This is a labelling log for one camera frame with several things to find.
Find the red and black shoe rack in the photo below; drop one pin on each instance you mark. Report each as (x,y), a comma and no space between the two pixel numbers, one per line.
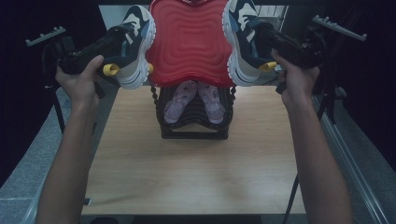
(190,46)

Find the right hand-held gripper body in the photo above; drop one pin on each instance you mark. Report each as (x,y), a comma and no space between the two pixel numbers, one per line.
(305,53)

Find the purple jelly sandal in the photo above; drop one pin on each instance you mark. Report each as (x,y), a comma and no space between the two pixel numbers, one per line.
(212,104)
(179,102)

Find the person's left hand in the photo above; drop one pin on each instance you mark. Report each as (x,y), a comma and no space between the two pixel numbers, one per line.
(81,87)

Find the person's right hand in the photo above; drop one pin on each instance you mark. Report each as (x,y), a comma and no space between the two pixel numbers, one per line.
(300,82)

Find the black metal stand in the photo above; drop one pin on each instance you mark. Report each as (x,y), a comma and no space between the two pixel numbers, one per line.
(328,96)

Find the black curtain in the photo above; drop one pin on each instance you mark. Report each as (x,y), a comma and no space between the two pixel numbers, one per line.
(18,93)
(373,93)

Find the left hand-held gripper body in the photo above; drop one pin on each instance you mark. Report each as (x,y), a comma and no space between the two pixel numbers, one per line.
(74,60)

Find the navy and cream sneaker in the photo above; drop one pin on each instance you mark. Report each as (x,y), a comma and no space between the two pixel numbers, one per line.
(138,68)
(239,67)

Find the aluminium rail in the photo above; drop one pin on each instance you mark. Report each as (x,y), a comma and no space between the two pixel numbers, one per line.
(361,174)

